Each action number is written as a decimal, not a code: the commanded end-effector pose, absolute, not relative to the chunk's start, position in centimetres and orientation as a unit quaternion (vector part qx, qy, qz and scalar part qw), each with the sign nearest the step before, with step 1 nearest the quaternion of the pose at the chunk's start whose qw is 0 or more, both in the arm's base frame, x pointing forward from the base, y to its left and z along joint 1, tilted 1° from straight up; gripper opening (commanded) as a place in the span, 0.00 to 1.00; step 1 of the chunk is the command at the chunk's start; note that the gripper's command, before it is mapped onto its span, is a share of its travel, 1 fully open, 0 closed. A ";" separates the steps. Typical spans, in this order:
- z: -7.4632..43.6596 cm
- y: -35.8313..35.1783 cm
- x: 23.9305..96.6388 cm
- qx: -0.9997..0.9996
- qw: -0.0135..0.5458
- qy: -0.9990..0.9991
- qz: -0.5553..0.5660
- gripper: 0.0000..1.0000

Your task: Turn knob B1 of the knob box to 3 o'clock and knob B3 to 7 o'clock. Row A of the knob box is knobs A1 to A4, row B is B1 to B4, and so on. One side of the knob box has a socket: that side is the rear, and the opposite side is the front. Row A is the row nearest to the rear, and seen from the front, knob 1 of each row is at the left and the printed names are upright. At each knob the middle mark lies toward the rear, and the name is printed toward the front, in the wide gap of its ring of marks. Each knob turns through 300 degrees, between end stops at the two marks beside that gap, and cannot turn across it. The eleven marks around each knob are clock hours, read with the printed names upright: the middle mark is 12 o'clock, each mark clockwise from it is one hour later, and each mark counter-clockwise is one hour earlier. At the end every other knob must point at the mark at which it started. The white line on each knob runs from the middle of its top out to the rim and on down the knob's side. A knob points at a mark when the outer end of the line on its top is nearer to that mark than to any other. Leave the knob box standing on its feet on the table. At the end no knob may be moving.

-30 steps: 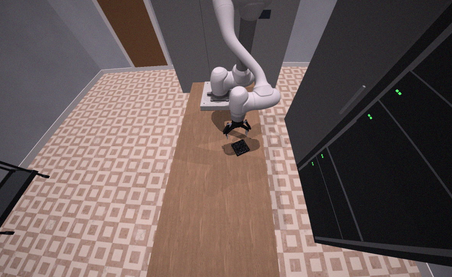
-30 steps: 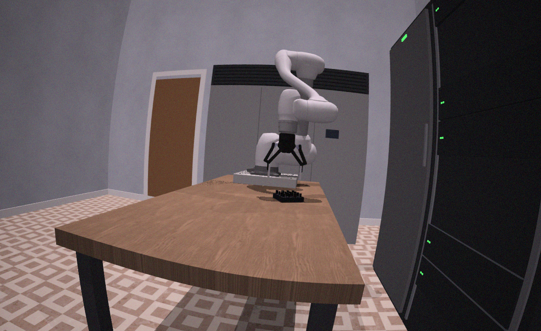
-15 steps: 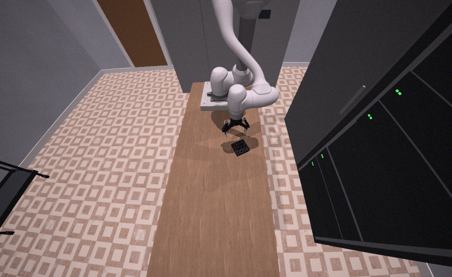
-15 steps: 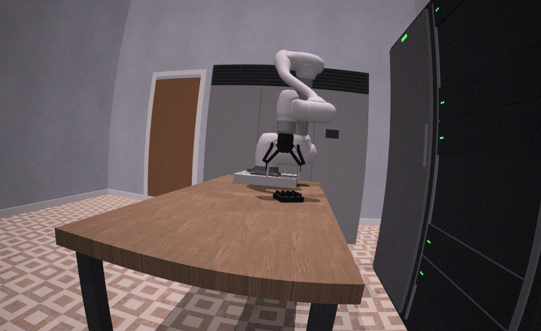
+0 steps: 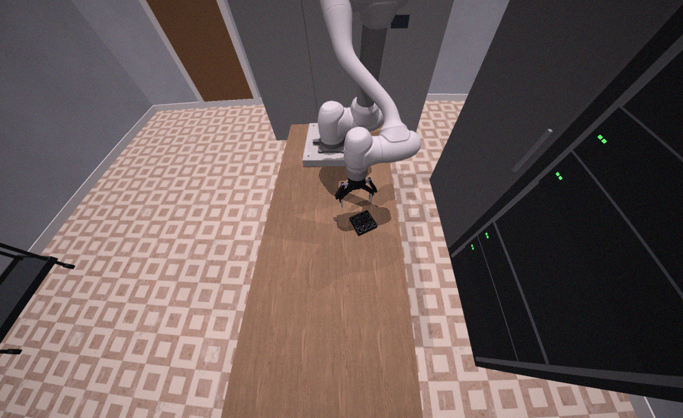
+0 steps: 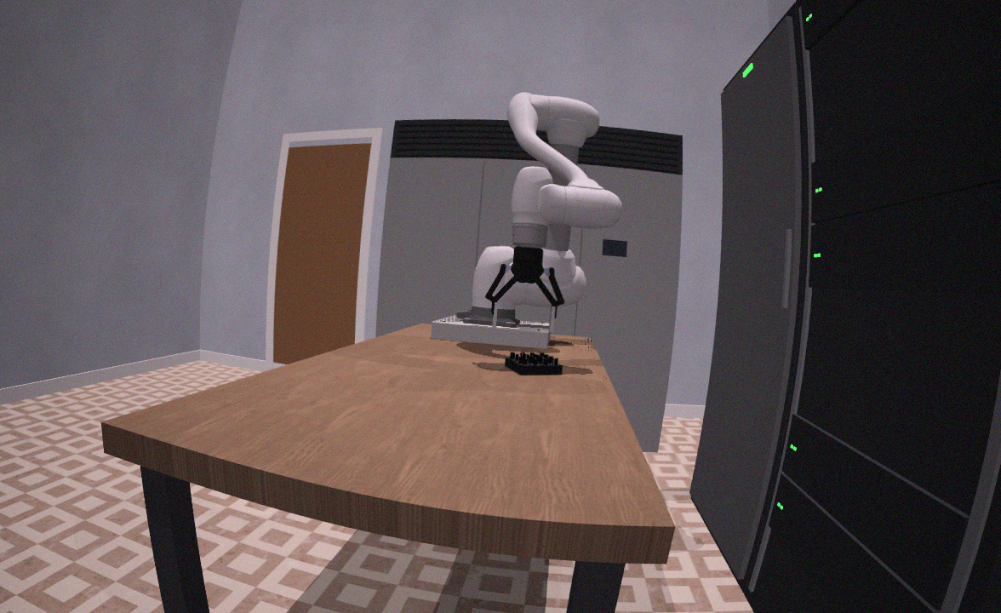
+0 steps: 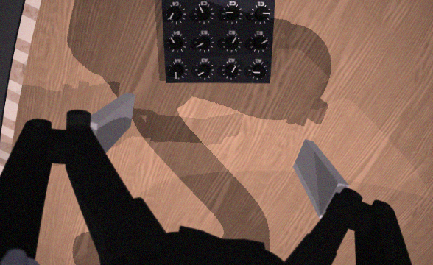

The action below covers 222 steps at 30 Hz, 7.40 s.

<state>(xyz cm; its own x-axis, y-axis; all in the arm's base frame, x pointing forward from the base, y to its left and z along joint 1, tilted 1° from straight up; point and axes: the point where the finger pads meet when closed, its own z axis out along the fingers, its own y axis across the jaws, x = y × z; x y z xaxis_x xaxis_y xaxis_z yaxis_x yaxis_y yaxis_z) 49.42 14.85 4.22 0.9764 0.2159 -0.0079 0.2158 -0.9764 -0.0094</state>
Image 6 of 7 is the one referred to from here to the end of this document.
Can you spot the black knob box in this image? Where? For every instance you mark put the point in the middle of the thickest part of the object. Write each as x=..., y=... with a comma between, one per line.
x=533, y=364

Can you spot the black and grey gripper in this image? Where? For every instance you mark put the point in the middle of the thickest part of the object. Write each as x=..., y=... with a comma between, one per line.
x=526, y=268

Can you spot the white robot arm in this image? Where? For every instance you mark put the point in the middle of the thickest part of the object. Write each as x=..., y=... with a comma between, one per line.
x=543, y=213

